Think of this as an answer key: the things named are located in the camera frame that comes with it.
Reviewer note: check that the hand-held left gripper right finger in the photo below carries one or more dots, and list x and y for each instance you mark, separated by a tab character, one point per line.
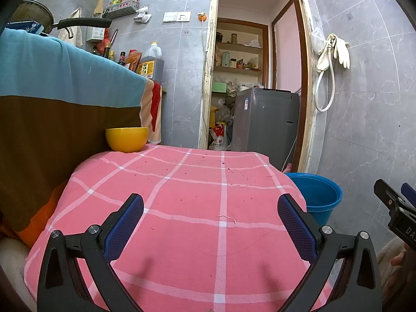
297	227

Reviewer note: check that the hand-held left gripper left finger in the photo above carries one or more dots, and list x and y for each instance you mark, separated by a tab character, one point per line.
125	224

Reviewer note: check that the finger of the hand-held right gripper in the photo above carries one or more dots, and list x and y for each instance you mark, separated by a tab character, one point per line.
386	195
409	195

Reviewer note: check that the blue plastic bucket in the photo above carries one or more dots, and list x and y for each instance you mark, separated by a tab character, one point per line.
320	208

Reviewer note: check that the person's right hand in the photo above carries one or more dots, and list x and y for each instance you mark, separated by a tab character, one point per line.
398	260

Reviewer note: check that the cream fleece clothing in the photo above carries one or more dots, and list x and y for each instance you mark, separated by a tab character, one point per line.
386	250

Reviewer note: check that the pink slipper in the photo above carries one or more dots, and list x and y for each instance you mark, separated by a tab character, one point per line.
287	168

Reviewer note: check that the pink checked cloth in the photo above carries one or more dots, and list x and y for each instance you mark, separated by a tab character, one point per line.
195	201

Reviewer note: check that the yellow bowl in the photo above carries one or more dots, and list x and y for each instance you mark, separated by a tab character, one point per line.
126	139

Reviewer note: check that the grey washing machine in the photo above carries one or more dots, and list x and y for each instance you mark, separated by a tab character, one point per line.
266	126

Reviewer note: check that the red white rice bag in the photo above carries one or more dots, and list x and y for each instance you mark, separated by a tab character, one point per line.
217	138

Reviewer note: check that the white cushion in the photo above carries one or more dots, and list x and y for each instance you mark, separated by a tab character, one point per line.
13	266

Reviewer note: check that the yellow plastic object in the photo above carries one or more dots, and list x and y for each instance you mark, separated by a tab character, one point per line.
213	117

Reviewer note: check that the white rubber gloves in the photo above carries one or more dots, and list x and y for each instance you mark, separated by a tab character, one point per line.
343	55

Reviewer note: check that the large cooking oil bottle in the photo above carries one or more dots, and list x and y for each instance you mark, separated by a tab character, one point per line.
152	66

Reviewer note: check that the green box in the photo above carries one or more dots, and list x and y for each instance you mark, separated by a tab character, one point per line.
219	87

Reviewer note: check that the orange snack packet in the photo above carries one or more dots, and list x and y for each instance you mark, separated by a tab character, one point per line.
133	60

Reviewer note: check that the clear plastic bag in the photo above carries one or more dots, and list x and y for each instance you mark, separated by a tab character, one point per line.
317	39

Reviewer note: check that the white jar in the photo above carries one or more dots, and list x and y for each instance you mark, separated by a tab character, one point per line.
233	63

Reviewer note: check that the red mesh bag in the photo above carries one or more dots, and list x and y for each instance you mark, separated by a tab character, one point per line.
104	44

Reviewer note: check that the green canister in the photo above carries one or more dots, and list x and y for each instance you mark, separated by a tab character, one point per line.
225	59

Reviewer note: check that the knife sharpening steel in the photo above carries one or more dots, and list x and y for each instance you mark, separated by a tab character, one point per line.
113	39

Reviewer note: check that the wooden shelf unit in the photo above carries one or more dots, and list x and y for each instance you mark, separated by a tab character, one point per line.
242	46

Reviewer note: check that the white utensil holder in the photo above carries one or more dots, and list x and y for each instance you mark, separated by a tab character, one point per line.
95	34

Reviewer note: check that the brown thermos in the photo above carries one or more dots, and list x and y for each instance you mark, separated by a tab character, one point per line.
233	38

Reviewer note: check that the beige hanging towel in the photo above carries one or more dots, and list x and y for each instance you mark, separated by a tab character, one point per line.
73	31

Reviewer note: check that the black kettle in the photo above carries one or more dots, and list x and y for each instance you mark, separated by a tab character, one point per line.
219	37

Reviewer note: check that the black wok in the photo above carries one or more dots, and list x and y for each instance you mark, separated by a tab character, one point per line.
84	22

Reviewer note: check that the crumpled white plastic bag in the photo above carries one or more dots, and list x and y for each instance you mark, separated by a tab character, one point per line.
143	14

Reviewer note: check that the wooden spatula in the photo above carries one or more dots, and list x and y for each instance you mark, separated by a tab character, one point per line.
99	8

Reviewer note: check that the blue white box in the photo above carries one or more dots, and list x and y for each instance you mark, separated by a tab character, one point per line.
26	27

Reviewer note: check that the wooden door frame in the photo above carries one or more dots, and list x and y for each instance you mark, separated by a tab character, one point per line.
304	71

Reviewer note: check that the white wall switch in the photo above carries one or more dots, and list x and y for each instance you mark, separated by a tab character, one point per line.
170	17

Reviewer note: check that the grey wall shelf rack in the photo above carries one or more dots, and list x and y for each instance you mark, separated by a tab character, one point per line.
122	11

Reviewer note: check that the white wall socket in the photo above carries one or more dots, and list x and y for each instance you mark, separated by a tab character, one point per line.
184	16

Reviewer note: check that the orange wall plug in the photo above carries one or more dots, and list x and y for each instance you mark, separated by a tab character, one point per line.
202	16

